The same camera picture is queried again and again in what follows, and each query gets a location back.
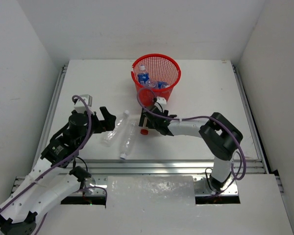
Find red cap orange label bottle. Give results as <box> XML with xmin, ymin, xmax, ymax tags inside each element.
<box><xmin>140</xmin><ymin>119</ymin><xmax>148</xmax><ymax>135</ymax></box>

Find clear bottle white cap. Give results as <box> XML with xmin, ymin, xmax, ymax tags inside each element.
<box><xmin>100</xmin><ymin>110</ymin><xmax>130</xmax><ymax>147</ymax></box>
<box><xmin>120</xmin><ymin>119</ymin><xmax>139</xmax><ymax>160</ymax></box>

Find blue label bottle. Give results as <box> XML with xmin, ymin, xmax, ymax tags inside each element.
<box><xmin>137</xmin><ymin>65</ymin><xmax>149</xmax><ymax>85</ymax></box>
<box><xmin>145</xmin><ymin>79</ymin><xmax>169</xmax><ymax>90</ymax></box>

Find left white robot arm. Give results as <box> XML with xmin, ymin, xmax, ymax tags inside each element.
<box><xmin>0</xmin><ymin>107</ymin><xmax>116</xmax><ymax>235</ymax></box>

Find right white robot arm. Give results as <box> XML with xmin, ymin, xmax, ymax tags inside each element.
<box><xmin>142</xmin><ymin>105</ymin><xmax>246</xmax><ymax>193</ymax></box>

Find red plastic mesh basket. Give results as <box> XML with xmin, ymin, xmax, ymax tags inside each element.
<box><xmin>131</xmin><ymin>53</ymin><xmax>181</xmax><ymax>106</ymax></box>

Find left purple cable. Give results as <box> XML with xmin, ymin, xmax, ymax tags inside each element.
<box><xmin>0</xmin><ymin>94</ymin><xmax>108</xmax><ymax>235</ymax></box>

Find purple cable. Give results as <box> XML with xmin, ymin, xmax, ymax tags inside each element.
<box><xmin>0</xmin><ymin>94</ymin><xmax>108</xmax><ymax>235</ymax></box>
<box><xmin>136</xmin><ymin>87</ymin><xmax>247</xmax><ymax>196</ymax></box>

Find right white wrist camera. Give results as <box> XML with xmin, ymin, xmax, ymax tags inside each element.
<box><xmin>153</xmin><ymin>96</ymin><xmax>167</xmax><ymax>106</ymax></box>

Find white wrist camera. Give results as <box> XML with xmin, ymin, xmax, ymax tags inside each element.
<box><xmin>153</xmin><ymin>96</ymin><xmax>167</xmax><ymax>106</ymax></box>
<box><xmin>72</xmin><ymin>94</ymin><xmax>93</xmax><ymax>113</ymax></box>

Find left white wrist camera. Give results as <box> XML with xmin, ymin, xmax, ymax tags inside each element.
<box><xmin>72</xmin><ymin>94</ymin><xmax>93</xmax><ymax>113</ymax></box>

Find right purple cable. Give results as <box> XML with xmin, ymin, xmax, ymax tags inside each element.
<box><xmin>136</xmin><ymin>87</ymin><xmax>247</xmax><ymax>196</ymax></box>

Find aluminium rail frame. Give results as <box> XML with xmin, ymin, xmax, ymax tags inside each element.
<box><xmin>0</xmin><ymin>61</ymin><xmax>285</xmax><ymax>235</ymax></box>

